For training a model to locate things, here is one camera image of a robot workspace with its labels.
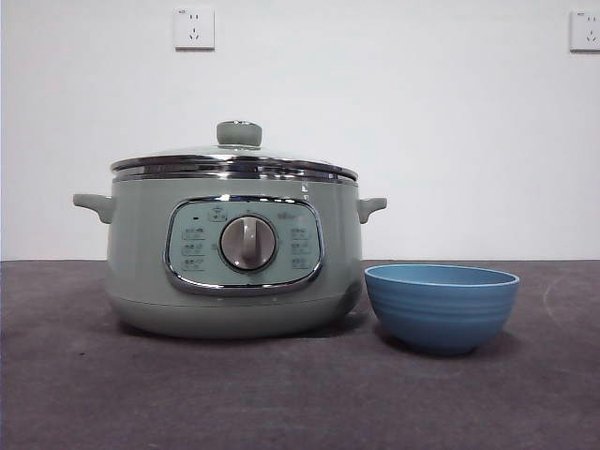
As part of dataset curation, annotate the glass lid with green knob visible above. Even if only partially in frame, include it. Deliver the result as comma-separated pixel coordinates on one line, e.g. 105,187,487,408
111,119,360,182

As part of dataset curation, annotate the pale green electric steamer pot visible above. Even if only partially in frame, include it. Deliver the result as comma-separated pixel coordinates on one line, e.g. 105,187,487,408
72,173,388,339

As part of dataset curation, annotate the blue ribbed bowl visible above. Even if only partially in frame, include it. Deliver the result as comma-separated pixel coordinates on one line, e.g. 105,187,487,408
364,262,521,356

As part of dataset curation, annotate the white wall socket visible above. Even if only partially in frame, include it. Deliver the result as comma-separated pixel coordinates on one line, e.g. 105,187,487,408
569,8,600,53
173,7,216,52

